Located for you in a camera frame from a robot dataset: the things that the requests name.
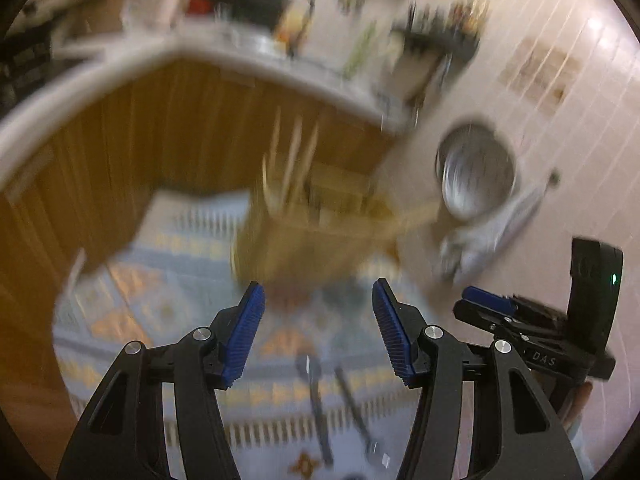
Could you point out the yellow oil bottle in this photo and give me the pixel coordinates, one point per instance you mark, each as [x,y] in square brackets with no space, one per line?
[297,25]

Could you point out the black wall rack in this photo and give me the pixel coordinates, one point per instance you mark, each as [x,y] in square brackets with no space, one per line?
[440,40]

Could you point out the blue patterned tablecloth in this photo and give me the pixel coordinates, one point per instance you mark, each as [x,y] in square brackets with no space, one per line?
[150,270]

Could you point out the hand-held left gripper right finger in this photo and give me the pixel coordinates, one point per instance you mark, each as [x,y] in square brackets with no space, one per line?
[395,330]

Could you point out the wooden chopstick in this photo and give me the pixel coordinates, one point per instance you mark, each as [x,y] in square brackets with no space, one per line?
[295,160]
[309,160]

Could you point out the black gas stove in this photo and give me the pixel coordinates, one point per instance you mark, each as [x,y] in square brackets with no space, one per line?
[25,65]

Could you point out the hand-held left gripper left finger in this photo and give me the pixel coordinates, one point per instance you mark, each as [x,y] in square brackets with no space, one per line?
[245,330]

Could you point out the grey towel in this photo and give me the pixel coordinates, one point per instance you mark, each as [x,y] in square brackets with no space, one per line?
[480,245]

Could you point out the wooden chair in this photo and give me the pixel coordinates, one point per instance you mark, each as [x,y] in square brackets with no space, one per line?
[310,245]

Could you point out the red plastic basket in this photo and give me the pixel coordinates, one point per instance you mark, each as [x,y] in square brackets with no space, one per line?
[199,2]

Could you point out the metal steamer tray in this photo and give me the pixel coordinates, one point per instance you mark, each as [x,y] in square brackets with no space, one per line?
[477,170]

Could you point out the wooden base cabinets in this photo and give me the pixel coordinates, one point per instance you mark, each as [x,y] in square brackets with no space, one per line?
[150,135]

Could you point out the green loofah scrubber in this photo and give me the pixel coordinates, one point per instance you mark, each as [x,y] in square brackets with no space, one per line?
[360,50]

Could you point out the white kitchen countertop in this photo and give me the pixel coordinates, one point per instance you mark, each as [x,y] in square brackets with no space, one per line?
[150,60]

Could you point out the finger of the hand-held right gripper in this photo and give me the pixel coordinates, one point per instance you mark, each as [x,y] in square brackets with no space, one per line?
[490,300]
[477,315]

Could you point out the grey utensil with oval hole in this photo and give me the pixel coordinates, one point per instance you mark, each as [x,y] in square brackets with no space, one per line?
[317,410]

